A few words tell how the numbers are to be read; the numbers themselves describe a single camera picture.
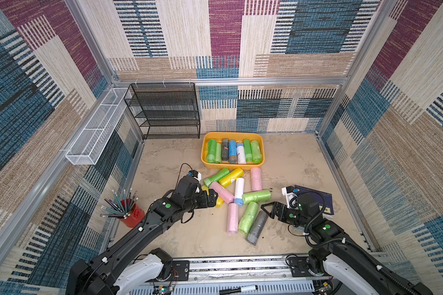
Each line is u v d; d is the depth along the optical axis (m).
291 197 0.74
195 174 0.72
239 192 0.92
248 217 0.83
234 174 0.99
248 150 1.08
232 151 1.08
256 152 1.06
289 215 0.70
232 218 0.84
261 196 0.90
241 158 1.04
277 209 0.71
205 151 1.06
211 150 1.03
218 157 1.05
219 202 0.90
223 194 0.92
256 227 0.81
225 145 1.11
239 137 1.16
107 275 0.40
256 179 0.98
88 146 0.72
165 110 1.08
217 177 0.98
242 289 0.69
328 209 0.88
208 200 0.70
